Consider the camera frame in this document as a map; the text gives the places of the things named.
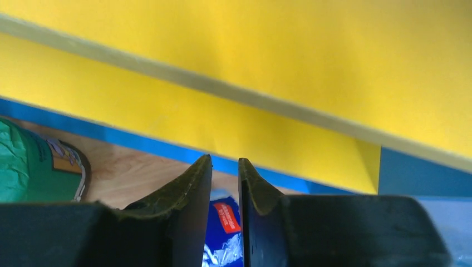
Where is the blue Tempo tissue pack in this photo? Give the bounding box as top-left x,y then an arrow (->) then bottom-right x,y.
201,189 -> 244,267

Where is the green wrapped roll right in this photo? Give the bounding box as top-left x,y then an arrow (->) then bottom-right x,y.
1,118 -> 91,203

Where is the blue shelf with coloured boards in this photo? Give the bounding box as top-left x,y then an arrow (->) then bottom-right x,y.
0,0 -> 472,197

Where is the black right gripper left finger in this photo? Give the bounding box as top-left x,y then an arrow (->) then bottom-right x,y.
1,155 -> 212,266

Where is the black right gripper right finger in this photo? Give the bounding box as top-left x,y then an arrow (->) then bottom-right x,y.
238,158 -> 452,266

